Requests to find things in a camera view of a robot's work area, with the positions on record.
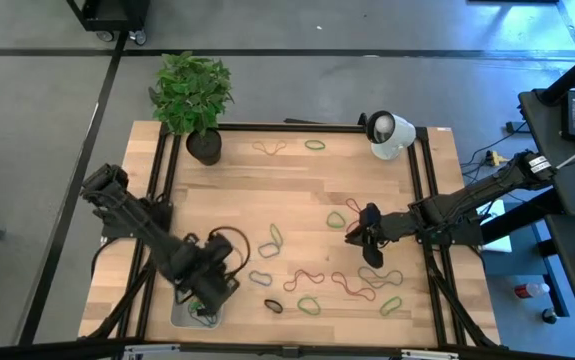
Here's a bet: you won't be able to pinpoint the yellow power plug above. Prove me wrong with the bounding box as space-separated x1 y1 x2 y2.
484 149 512 168

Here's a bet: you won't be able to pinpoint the blue rubber band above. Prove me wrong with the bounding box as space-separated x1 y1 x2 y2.
248 269 274 288
257 241 282 260

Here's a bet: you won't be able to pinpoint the black side desk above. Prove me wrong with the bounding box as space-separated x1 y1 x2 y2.
518 87 575 341

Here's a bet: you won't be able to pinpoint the grey plastic bin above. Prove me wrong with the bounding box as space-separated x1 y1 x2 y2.
169 297 224 331

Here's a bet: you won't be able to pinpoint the red labelled bottle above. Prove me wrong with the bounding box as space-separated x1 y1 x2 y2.
513 281 552 300

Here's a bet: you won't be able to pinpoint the long yellow rubber band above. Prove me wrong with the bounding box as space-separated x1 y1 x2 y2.
251 140 288 157

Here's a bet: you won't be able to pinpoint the black wheeled cart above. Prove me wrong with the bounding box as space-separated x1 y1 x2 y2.
65 0 151 47

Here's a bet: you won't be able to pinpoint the green plant in black pot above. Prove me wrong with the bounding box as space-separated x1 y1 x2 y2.
147 50 235 167

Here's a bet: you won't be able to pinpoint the white spotlight lamp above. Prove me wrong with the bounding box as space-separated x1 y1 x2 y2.
357 109 418 162

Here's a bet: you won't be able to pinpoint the black diagonal pole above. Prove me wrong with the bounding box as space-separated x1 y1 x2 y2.
535 38 575 107

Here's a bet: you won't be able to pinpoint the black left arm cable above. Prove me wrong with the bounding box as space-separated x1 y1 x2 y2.
208 225 252 279

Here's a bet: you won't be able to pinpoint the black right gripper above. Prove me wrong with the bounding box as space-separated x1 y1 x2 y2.
345 202 416 270

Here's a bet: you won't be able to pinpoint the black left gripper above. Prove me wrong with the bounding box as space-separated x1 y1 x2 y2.
174 234 241 317

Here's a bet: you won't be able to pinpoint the long grey rubber band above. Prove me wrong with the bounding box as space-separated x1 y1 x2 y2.
356 265 405 290

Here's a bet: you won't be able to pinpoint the rubber bands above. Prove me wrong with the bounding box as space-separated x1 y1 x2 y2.
188 298 220 329

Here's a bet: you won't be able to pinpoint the white paper sheet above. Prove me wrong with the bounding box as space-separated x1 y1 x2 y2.
480 199 514 254

